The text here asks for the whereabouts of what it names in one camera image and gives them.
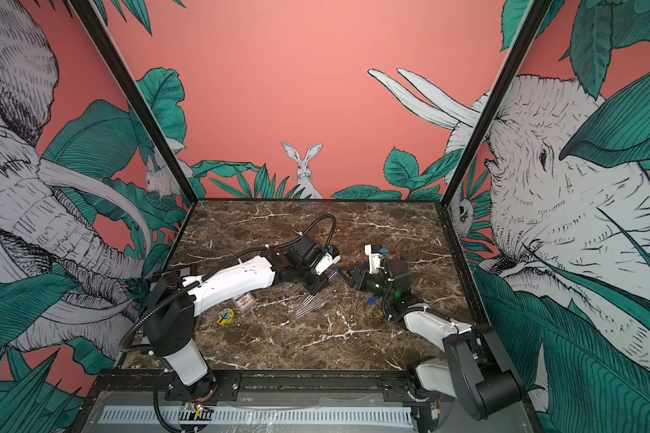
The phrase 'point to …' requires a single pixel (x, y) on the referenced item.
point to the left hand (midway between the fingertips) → (328, 279)
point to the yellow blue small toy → (226, 316)
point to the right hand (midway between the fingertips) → (340, 268)
